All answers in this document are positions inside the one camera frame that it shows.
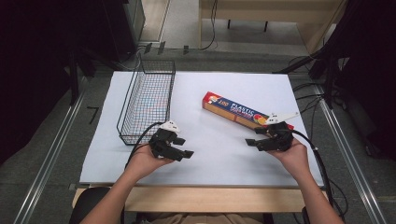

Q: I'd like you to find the person's right hand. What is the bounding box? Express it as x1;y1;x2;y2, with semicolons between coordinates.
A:
268;137;313;180

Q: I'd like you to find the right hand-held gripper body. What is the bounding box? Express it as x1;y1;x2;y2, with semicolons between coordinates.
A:
263;111;301;153

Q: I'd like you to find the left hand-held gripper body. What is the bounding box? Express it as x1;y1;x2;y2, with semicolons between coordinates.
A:
148;119;181;159

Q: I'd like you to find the person's left hand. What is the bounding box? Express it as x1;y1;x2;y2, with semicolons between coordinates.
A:
125;143;176;182

